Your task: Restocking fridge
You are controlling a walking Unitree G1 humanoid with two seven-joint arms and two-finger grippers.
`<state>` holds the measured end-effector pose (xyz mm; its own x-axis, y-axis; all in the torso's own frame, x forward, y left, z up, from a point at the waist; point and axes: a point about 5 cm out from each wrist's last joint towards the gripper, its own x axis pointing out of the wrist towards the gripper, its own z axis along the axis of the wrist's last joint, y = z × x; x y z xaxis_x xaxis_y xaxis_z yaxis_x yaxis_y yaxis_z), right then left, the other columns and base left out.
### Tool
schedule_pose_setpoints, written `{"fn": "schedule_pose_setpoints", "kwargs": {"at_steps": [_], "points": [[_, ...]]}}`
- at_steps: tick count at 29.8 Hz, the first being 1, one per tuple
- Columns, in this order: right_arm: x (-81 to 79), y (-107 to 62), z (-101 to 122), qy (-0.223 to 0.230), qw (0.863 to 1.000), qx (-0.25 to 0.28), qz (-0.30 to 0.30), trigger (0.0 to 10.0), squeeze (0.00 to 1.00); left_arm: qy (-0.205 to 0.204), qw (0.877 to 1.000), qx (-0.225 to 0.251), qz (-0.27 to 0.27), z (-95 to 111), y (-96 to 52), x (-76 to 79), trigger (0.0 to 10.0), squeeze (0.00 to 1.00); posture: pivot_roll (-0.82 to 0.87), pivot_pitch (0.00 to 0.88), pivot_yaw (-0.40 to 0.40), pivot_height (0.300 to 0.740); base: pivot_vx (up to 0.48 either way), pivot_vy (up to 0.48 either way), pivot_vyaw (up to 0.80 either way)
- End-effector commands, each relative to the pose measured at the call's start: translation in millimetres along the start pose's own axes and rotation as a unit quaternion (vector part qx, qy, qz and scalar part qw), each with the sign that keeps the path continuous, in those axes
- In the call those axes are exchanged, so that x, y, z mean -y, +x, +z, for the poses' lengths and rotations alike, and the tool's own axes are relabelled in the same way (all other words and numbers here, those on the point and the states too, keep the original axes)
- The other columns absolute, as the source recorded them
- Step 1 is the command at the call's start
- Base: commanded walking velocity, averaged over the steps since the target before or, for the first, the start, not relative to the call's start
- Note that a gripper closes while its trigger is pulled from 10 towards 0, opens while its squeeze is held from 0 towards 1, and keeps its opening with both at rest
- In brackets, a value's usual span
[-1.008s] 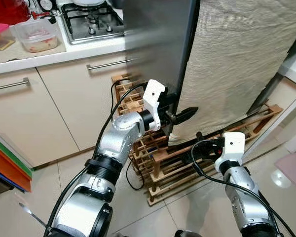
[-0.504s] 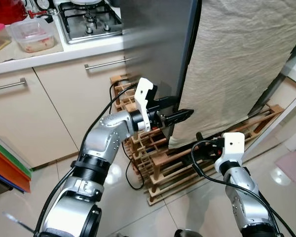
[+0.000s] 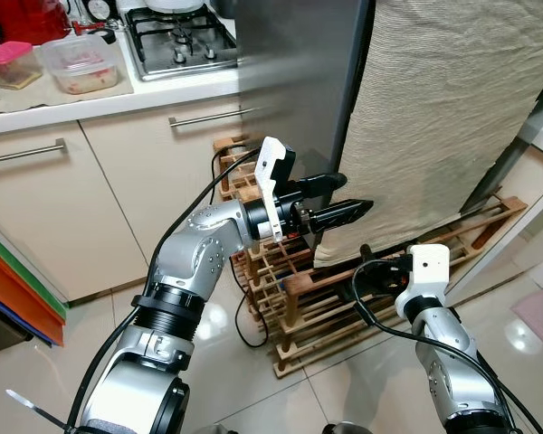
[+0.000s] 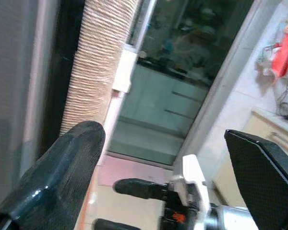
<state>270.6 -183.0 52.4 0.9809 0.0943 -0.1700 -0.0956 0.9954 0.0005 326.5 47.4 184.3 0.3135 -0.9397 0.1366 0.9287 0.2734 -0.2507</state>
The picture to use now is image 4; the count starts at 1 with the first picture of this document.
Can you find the glass sliding door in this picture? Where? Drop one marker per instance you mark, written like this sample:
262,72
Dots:
172,72

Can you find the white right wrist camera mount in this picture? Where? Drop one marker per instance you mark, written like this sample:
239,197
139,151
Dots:
192,172

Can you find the grey mini fridge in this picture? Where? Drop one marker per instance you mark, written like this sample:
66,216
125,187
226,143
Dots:
14,72

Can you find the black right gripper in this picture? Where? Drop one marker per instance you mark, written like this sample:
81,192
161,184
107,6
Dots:
172,198

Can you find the pale side cabinet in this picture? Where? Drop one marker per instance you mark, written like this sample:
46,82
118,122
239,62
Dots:
261,122

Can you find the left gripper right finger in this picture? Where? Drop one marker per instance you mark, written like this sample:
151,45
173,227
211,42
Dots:
261,179

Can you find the white door latch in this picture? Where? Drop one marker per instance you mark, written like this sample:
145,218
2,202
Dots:
124,72

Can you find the red hanging bag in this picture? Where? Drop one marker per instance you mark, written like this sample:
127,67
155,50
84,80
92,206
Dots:
284,55

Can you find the pink floor mat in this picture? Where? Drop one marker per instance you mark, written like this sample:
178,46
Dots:
134,167

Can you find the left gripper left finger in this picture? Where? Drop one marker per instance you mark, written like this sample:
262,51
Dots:
50,187

